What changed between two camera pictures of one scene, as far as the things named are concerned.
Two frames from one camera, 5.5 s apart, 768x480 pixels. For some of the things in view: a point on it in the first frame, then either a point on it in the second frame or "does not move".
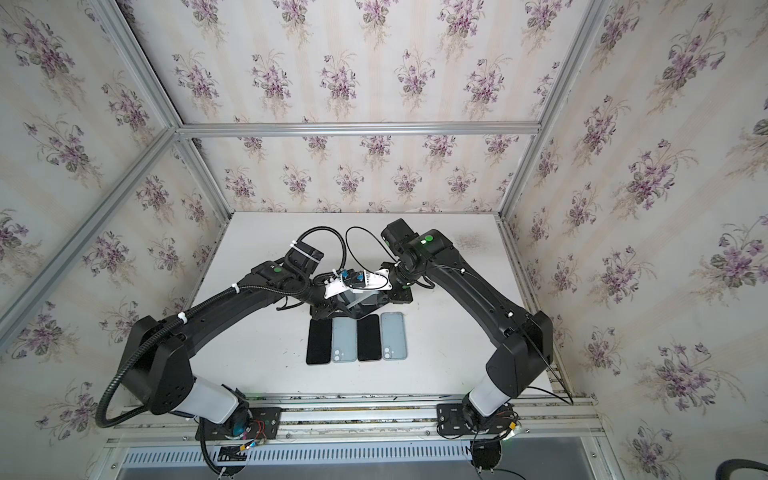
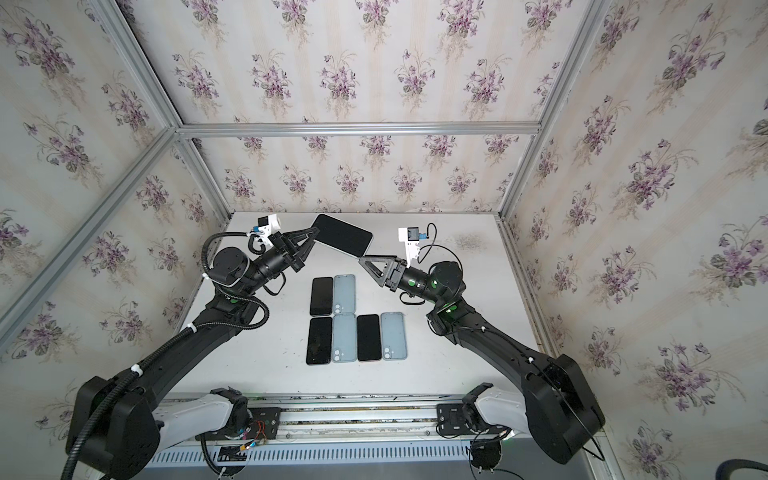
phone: [344, 339] does not move
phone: [393, 336] does not move
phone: [353, 298] → [342, 235]
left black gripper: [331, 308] → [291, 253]
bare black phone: [319, 342] does not move
